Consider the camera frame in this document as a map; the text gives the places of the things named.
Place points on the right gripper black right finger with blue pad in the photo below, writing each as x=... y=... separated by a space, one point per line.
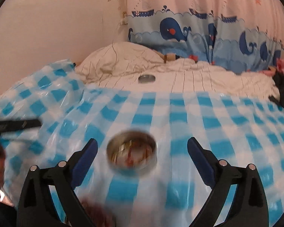
x=249 y=205

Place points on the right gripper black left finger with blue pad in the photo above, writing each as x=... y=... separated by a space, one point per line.
x=36 y=206

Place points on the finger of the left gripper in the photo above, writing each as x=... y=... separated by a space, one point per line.
x=18 y=125

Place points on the gold wire bangles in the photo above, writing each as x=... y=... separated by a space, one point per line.
x=132 y=153

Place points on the round silver metal tin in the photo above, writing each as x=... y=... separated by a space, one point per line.
x=125 y=136

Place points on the white striped pillow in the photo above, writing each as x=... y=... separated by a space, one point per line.
x=117 y=59

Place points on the white striped duvet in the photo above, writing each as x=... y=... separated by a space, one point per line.
x=184 y=75

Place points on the silver tin lid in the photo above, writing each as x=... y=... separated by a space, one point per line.
x=146 y=78

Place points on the brown bottle on bed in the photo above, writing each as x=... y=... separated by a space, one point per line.
x=170 y=57

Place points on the blue whale print curtain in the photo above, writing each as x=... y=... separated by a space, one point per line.
x=238 y=35

